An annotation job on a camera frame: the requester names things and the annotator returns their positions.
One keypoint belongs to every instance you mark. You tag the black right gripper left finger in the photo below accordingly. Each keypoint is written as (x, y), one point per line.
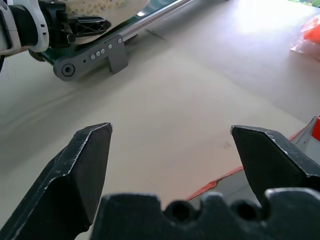
(62, 190)

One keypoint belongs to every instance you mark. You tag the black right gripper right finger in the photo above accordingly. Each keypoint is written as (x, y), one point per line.
(272, 162)

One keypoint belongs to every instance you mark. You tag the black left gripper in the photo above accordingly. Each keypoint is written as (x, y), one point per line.
(56, 25)

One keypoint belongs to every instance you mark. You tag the orange and white shoebox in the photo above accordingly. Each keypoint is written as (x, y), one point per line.
(303, 142)

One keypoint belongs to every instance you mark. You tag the orange plastic bag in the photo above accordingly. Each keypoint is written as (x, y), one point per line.
(308, 35)

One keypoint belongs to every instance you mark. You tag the green conveyor belt grey frame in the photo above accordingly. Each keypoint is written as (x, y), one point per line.
(115, 52)

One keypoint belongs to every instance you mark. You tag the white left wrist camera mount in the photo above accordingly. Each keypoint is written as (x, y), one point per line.
(41, 30)

